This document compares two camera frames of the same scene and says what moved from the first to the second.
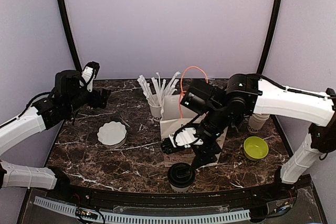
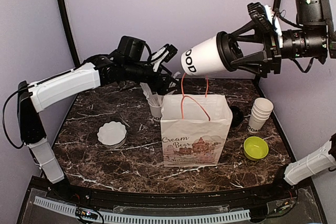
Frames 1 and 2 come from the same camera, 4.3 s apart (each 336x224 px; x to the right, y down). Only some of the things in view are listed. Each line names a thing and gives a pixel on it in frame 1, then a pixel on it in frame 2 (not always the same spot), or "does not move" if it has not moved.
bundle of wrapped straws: x=156 y=95 does not move
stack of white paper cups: x=256 y=121 does not move
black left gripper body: x=94 y=103 to x=155 y=85
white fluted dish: x=112 y=134 does not move
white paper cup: x=182 y=190 to x=202 y=58
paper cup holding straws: x=156 y=112 does not move
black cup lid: x=181 y=174 to x=229 y=49
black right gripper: x=207 y=151 to x=273 y=48
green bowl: x=255 y=148 does not move
